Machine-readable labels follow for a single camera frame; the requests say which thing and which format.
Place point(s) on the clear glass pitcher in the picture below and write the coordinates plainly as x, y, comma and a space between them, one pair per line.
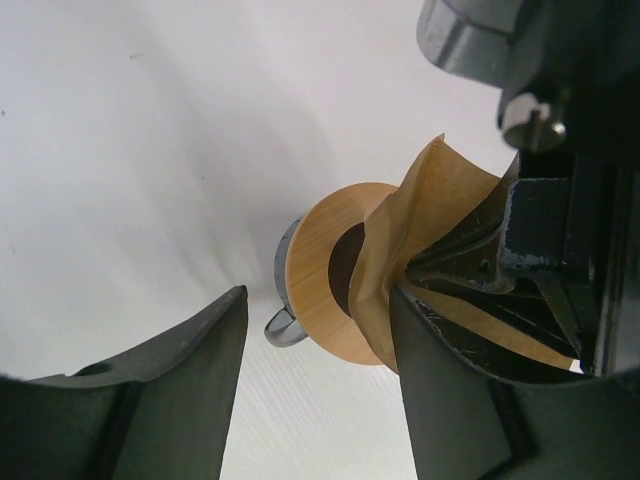
283, 329

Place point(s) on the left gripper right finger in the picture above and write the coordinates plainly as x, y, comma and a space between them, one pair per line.
476, 410

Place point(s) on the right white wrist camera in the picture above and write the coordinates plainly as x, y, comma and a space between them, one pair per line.
468, 38

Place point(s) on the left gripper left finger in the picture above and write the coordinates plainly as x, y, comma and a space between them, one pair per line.
160, 410

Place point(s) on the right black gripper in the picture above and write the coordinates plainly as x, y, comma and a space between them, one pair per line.
570, 99

